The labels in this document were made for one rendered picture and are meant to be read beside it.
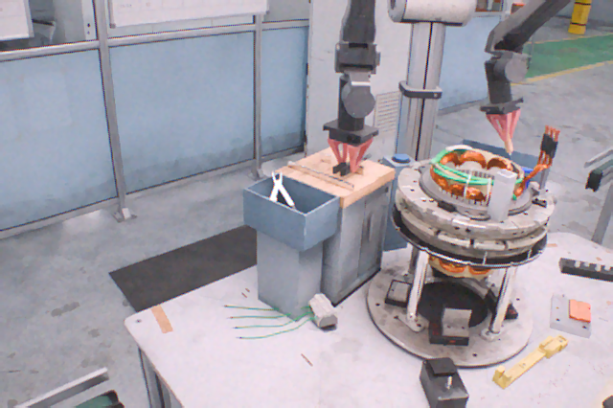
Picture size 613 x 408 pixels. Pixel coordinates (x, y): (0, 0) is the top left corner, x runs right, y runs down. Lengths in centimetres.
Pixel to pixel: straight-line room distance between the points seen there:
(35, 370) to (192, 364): 132
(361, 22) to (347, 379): 67
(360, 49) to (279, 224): 37
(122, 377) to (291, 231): 132
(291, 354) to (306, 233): 26
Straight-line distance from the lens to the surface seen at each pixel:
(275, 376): 101
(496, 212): 94
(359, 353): 107
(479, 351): 110
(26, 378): 227
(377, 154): 360
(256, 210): 103
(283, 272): 108
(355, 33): 96
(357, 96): 93
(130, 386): 211
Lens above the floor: 152
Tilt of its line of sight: 27 degrees down
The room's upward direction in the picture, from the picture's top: 2 degrees clockwise
